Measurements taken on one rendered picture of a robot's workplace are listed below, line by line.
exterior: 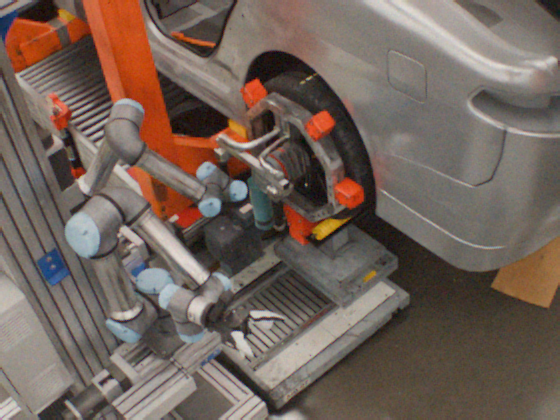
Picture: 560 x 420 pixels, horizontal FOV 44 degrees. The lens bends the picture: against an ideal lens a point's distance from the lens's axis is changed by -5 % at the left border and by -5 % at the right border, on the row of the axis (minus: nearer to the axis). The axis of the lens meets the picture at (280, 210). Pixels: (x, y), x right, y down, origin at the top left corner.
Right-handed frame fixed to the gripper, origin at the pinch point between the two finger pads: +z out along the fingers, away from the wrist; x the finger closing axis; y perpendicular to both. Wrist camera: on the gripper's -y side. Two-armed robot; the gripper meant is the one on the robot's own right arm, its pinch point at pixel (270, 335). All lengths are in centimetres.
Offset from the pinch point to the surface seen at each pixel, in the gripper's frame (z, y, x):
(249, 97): -79, 1, -107
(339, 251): -48, 84, -126
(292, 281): -68, 103, -115
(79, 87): -272, 73, -179
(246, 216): -87, 66, -109
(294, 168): -45, 12, -85
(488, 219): 31, 8, -84
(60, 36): -283, 38, -181
